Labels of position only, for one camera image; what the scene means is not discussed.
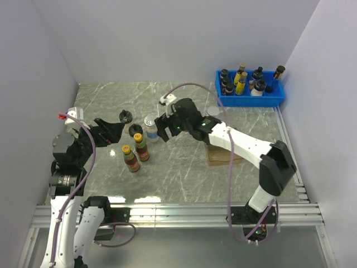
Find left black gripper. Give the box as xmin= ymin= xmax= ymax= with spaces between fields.
xmin=72 ymin=117 xmax=124 ymax=166

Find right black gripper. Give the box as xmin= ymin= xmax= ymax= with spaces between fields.
xmin=155 ymin=109 xmax=192 ymax=142

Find black cap shaker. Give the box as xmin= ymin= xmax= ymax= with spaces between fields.
xmin=119 ymin=109 xmax=133 ymax=133
xmin=128 ymin=124 xmax=143 ymax=137

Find black cap shaker front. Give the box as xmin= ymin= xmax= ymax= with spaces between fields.
xmin=128 ymin=124 xmax=143 ymax=137

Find red sauce bottle yellow cap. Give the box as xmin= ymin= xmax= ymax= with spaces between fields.
xmin=133 ymin=133 xmax=149 ymax=161

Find red sauce bottle front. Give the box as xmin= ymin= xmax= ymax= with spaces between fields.
xmin=122 ymin=145 xmax=140 ymax=173

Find silver lid jar blue label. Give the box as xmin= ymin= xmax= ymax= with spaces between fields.
xmin=207 ymin=106 xmax=220 ymax=116

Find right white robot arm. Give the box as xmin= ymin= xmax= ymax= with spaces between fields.
xmin=155 ymin=94 xmax=296 ymax=223

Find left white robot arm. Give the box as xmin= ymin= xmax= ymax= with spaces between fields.
xmin=41 ymin=118 xmax=124 ymax=267

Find wooden tiered rack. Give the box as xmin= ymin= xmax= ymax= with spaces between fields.
xmin=206 ymin=145 xmax=231 ymax=166

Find dark bottle middle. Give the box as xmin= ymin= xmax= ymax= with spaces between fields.
xmin=221 ymin=76 xmax=231 ymax=90

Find dark bottle front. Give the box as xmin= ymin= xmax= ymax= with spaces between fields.
xmin=225 ymin=83 xmax=235 ymax=95

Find dark bottle in bin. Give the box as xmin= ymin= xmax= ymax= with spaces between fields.
xmin=220 ymin=69 xmax=229 ymax=80

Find yellow label bottle front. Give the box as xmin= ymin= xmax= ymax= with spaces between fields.
xmin=235 ymin=72 xmax=248 ymax=95

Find yellow label bottle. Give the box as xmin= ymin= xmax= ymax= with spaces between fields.
xmin=235 ymin=72 xmax=248 ymax=95
xmin=233 ymin=64 xmax=245 ymax=86

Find yellow label bottle rear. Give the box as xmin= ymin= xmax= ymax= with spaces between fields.
xmin=233 ymin=64 xmax=245 ymax=86

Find black cap white bottle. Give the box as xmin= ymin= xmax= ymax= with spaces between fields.
xmin=250 ymin=78 xmax=267 ymax=97

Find black cap bottle rear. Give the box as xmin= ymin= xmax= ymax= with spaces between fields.
xmin=252 ymin=66 xmax=263 ymax=80

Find blue plastic bin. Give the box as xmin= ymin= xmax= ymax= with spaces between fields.
xmin=215 ymin=70 xmax=285 ymax=107

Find leaning black yellow bottle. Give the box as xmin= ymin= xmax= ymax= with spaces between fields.
xmin=265 ymin=65 xmax=286 ymax=93

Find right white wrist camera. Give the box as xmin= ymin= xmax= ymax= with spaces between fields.
xmin=159 ymin=94 xmax=177 ymax=118

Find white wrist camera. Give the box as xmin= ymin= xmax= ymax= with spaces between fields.
xmin=57 ymin=107 xmax=84 ymax=127
xmin=159 ymin=94 xmax=177 ymax=118

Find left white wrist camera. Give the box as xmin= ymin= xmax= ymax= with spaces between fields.
xmin=57 ymin=107 xmax=84 ymax=127

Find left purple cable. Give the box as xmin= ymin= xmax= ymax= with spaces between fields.
xmin=50 ymin=111 xmax=137 ymax=267

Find purple cable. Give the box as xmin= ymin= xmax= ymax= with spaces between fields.
xmin=50 ymin=111 xmax=137 ymax=267
xmin=163 ymin=82 xmax=279 ymax=244

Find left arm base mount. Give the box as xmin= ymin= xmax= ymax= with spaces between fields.
xmin=94 ymin=207 xmax=130 ymax=241

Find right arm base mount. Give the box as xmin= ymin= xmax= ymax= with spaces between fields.
xmin=230 ymin=205 xmax=279 ymax=245

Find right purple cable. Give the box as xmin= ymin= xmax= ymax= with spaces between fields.
xmin=163 ymin=82 xmax=279 ymax=244

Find aluminium frame rail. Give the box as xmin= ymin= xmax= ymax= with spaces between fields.
xmin=16 ymin=178 xmax=338 ymax=268

